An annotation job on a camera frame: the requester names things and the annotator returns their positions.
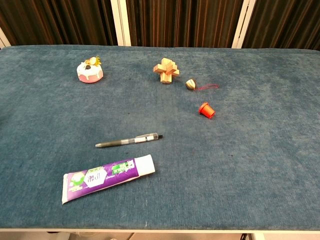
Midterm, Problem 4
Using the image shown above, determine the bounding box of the pink toy cake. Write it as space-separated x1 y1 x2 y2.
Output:
76 55 105 84

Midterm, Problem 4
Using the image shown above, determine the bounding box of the gold bell with red string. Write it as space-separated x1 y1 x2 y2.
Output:
185 78 220 91

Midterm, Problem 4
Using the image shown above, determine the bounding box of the blue table cloth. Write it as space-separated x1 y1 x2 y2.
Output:
0 44 320 231

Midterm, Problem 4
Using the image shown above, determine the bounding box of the dark striped curtain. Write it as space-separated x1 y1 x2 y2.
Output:
0 0 320 52

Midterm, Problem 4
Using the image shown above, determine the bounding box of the small red cup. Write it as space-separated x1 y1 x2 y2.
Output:
198 101 216 120

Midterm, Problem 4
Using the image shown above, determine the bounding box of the white frame post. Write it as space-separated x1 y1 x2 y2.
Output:
0 26 12 50
110 0 132 47
231 0 257 49

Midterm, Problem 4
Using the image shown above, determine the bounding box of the purple toothpaste tube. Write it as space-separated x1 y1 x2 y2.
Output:
61 154 156 205

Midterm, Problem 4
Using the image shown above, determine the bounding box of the black gel pen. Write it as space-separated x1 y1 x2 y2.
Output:
95 133 164 149

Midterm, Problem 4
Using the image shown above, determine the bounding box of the wooden burr puzzle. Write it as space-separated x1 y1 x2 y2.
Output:
153 57 181 84

